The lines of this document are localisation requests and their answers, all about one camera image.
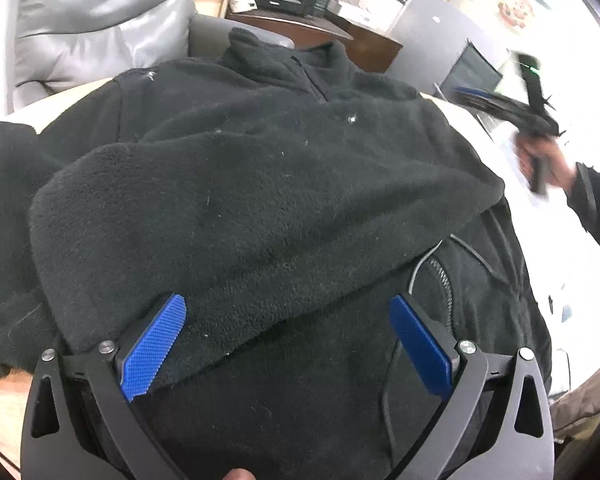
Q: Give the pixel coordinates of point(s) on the black fleece jacket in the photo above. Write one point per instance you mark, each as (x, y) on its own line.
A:
(287, 196)

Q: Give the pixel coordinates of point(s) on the grey leather armchair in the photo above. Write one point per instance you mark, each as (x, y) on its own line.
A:
(62, 44)

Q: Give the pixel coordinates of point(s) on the grey metal cabinet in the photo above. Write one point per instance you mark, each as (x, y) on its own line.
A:
(442, 49)

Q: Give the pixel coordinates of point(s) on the person's right hand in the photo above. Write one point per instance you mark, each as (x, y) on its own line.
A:
(543, 163)

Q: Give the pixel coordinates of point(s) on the dark wood cabinet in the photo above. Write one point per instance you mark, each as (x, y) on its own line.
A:
(369, 50)

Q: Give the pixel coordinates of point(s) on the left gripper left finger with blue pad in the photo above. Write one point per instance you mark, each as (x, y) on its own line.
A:
(57, 441)

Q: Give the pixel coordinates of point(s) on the right forearm black sleeve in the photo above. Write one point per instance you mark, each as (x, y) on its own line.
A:
(584, 199)

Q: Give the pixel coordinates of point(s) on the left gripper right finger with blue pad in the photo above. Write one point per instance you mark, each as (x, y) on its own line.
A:
(494, 418)

